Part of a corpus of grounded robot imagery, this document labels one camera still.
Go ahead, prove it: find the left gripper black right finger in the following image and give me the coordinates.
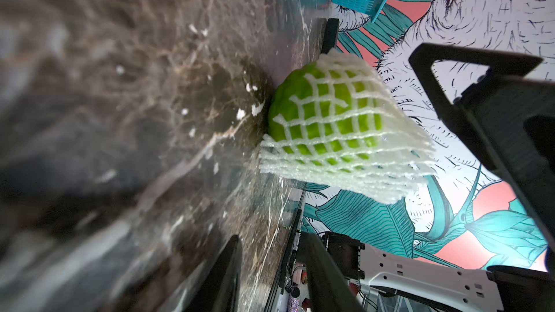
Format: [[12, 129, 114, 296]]
[[301, 232, 364, 311]]

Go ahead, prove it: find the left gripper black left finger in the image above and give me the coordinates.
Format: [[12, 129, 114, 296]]
[[182, 235, 243, 312]]

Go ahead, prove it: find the black white checkerboard plate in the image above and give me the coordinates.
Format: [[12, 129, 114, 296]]
[[321, 18, 340, 53]]

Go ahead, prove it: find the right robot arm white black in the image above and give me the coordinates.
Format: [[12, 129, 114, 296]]
[[359, 43, 554, 311]]

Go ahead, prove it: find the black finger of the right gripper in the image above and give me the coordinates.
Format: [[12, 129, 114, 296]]
[[408, 43, 554, 248]]

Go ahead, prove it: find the green custard apple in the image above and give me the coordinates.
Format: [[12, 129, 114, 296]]
[[263, 61, 385, 173]]

